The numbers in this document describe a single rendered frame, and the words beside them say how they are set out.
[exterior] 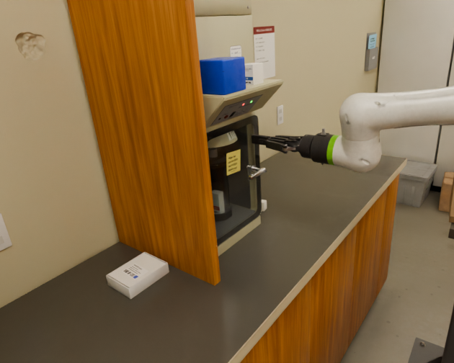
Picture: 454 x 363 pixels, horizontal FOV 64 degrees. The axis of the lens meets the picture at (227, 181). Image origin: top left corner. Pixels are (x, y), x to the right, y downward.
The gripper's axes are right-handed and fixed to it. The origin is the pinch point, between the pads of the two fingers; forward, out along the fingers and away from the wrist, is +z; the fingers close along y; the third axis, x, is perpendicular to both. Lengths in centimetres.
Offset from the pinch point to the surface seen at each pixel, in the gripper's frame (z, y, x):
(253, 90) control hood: -6.7, 13.2, -19.3
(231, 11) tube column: 4.8, 6.1, -41.0
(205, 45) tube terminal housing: 4.8, 19.2, -32.4
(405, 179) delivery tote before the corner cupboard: 0, -241, 104
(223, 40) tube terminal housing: 4.8, 11.2, -33.2
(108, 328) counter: 9, 65, 37
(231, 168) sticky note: 3.6, 13.1, 7.0
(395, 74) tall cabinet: 30, -284, 15
